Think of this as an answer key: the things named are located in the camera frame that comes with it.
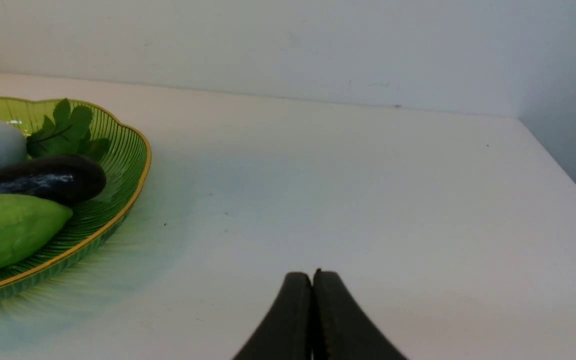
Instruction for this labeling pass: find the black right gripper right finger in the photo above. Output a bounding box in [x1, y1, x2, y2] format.
[312, 269, 406, 360]

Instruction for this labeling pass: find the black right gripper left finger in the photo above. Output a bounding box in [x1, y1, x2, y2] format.
[234, 272, 313, 360]

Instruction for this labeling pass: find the green glass plate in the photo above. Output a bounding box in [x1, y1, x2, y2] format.
[0, 96, 152, 302]

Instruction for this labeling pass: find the purple toy eggplant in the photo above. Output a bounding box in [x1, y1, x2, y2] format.
[0, 154, 107, 207]

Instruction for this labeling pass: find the green leaf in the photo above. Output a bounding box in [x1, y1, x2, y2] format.
[26, 98, 111, 162]

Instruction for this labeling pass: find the green toy cucumber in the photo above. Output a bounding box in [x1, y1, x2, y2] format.
[0, 194, 74, 269]

